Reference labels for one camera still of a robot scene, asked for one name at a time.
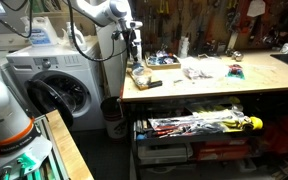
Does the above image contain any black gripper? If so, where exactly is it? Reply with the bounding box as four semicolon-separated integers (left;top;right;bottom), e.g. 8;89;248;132
119;19;143;62

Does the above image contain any silver bowl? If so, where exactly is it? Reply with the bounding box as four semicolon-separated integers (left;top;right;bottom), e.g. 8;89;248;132
132;63;144;73

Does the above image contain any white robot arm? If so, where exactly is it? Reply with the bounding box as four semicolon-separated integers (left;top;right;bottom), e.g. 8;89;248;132
0;69;53;180

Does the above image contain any wooden chopping board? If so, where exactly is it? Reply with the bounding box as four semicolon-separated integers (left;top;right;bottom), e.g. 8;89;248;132
127;67;162;90

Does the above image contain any black marker on board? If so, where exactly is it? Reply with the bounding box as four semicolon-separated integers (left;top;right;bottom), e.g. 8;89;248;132
147;80;163;89

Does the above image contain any wooden tray with items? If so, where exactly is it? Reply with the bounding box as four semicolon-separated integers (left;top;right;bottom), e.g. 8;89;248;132
145;55;181;70

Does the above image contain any small white detergent bottle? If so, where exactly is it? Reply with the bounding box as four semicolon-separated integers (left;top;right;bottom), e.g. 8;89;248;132
64;22;87;51

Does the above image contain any clear plastic bag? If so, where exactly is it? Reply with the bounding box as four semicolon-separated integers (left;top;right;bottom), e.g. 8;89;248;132
181;57;229;80

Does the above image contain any white washing machine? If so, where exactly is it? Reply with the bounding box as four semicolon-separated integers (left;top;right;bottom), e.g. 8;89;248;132
7;38;105;131

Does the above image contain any large white detergent jug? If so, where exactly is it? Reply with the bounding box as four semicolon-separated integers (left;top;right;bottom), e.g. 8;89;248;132
21;16;57;47

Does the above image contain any wooden workbench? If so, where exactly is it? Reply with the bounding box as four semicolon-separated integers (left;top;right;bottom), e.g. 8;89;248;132
120;51;288;180

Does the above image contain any yellow tool on shelf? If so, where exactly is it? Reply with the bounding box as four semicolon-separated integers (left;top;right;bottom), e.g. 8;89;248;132
240;116;263;130

